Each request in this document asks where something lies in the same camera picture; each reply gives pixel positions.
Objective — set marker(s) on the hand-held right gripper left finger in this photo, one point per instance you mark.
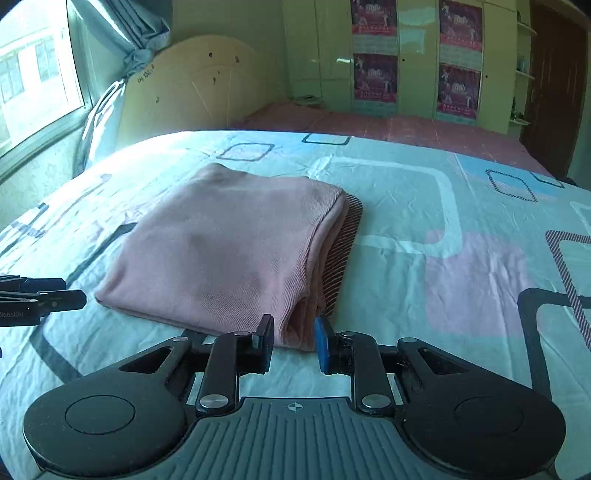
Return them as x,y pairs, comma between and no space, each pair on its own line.
265,344

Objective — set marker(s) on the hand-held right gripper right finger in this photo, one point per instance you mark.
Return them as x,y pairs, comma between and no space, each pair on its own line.
323,344

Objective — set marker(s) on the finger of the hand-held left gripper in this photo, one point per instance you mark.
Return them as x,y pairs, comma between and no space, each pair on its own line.
55,302
32,284

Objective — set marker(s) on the pink knit sweater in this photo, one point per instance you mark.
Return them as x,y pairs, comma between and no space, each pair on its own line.
221,249

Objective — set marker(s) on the printed bedsheet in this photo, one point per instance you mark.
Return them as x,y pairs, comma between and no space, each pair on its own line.
415,295

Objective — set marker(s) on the window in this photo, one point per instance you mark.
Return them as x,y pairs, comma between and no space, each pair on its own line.
27,69

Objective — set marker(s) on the cream headboard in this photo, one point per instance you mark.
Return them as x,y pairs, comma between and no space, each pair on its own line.
194,78

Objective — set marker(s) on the blue-grey curtain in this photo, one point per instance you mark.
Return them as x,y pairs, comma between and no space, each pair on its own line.
129,27

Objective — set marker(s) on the pale green wardrobe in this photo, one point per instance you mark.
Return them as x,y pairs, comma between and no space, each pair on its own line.
415,60

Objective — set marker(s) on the dark brown door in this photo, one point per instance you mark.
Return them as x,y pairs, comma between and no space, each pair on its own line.
549,83

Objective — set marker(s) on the pink wall poster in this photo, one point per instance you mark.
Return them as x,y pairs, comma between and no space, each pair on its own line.
457,92
375,83
374,21
460,25

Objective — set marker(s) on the corner wall shelf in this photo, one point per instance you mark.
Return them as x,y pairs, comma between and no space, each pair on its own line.
524,72

